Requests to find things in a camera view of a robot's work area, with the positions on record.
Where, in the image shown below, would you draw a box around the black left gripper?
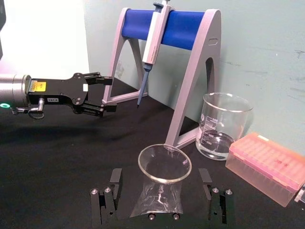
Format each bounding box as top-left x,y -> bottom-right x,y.
27,71 -> 118,118

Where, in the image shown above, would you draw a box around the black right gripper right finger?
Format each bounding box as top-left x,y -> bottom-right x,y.
198,168 -> 237,226

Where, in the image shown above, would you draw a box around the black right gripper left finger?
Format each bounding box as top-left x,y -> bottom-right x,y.
90,168 -> 123,227

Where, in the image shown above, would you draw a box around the round clear glass dish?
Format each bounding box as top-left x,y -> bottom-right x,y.
137,144 -> 193,185

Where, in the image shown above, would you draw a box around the clear glass beaker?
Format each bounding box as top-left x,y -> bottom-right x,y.
195,92 -> 254,161

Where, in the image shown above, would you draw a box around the pink pipette tip box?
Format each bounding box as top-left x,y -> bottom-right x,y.
225,132 -> 305,208

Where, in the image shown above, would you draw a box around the black table cloth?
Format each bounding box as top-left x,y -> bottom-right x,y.
0,76 -> 305,229

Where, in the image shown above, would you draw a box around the white and blue pipette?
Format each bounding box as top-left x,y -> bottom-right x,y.
136,0 -> 171,110

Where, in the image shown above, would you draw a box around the grey pipette stand blue bar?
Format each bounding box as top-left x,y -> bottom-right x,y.
101,7 -> 223,150

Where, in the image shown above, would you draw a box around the dark flat panel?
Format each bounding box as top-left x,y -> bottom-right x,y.
0,0 -> 8,61

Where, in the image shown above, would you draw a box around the thin dark cable silver plug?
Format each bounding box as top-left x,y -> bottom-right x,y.
10,97 -> 45,120

